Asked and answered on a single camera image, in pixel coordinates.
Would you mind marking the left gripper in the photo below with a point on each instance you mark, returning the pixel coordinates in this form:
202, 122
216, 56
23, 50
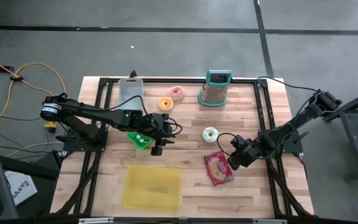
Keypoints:
160, 129

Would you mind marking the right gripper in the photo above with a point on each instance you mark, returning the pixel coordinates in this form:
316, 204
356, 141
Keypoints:
242, 154

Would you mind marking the orange frosted donut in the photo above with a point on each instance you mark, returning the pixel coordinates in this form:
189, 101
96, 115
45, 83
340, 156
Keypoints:
162, 105

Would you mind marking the green plastic basket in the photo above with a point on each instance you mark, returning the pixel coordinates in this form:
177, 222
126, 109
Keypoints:
132, 137

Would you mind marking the red popcorn packet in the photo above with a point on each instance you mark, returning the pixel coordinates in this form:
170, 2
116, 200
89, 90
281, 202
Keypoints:
216, 171

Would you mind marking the pink frosted donut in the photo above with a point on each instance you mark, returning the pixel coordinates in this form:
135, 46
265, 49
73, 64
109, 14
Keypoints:
171, 93

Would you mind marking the white frosted donut blue drizzle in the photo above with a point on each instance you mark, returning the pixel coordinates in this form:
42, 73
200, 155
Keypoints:
205, 138

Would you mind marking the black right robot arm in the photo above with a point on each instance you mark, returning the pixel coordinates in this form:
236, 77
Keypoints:
291, 127

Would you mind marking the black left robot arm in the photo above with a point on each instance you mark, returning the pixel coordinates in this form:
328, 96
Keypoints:
98, 113

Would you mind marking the clear plastic bin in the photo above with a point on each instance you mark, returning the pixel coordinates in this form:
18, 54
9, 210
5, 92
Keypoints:
130, 90

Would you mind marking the black table edge clamp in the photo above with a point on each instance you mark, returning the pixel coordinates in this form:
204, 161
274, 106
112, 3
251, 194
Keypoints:
132, 74

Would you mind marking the metal box grater teal trim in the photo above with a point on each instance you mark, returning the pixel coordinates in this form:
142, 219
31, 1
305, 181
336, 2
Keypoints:
213, 93

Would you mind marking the black metal side table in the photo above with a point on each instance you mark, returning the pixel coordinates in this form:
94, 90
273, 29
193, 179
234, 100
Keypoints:
353, 137

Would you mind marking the white printed box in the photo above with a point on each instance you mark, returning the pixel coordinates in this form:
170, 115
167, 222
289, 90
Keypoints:
20, 189

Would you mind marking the black aluminium table frame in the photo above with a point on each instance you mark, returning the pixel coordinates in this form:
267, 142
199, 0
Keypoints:
191, 81

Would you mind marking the silver mounting bracket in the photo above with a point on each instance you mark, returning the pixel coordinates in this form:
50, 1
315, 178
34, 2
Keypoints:
95, 221
269, 221

